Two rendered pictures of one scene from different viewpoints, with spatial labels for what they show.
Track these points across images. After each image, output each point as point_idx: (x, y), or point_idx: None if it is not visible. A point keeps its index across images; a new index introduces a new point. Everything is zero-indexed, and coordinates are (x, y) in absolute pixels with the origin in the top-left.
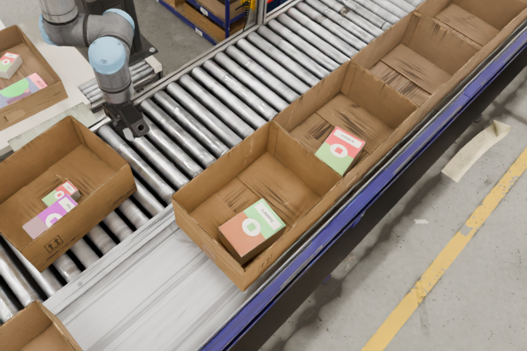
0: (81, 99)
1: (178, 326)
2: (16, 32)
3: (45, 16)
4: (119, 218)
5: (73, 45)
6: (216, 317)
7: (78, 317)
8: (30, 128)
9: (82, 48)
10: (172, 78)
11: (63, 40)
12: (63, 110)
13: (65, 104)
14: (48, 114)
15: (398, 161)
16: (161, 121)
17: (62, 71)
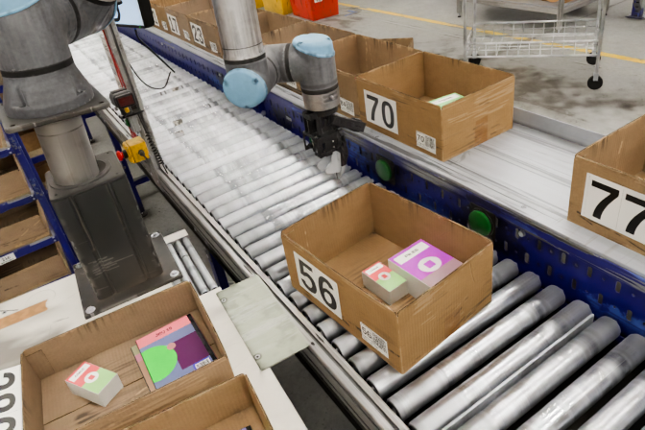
0: (209, 295)
1: (554, 153)
2: (29, 367)
3: (254, 53)
4: None
5: (272, 86)
6: (539, 136)
7: (561, 207)
8: (245, 346)
9: (107, 301)
10: (211, 221)
11: (270, 79)
12: (224, 312)
13: (212, 311)
14: (225, 328)
15: None
16: (276, 224)
17: None
